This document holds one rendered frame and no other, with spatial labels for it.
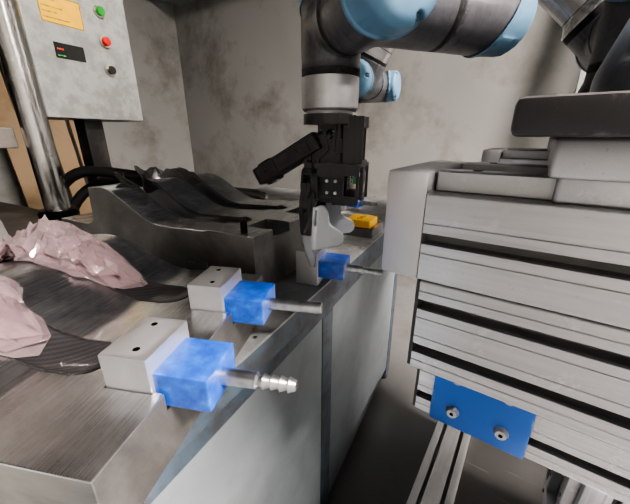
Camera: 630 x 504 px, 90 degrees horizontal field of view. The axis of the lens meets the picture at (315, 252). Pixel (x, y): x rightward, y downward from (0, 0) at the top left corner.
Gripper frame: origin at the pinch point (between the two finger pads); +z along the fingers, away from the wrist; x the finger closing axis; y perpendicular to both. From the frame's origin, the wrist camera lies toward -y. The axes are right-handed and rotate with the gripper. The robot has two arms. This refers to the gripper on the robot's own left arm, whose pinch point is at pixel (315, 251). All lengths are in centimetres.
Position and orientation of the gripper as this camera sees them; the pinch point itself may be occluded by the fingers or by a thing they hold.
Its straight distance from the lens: 50.2
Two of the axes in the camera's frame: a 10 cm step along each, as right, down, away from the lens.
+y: 9.4, 1.1, -3.1
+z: 0.0, 9.4, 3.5
